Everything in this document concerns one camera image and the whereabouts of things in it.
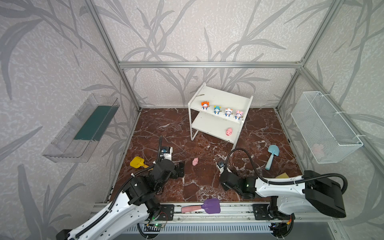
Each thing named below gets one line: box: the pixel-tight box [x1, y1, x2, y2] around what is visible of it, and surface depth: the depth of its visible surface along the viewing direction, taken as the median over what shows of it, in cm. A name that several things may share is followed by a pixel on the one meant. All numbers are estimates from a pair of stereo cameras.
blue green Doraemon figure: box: [213, 105, 222, 115], surface depth 72 cm
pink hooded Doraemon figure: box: [234, 110, 244, 121], surface depth 70 cm
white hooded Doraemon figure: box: [224, 108, 233, 118], surface depth 71 cm
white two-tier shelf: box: [188, 82, 254, 151], surface depth 81 cm
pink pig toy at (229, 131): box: [225, 128, 233, 136], surface depth 86 cm
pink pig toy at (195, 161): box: [192, 157, 199, 166], surface depth 91 cm
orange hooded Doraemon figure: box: [201, 100, 210, 111], surface depth 74 cm
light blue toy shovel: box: [265, 144, 280, 171], surface depth 96 cm
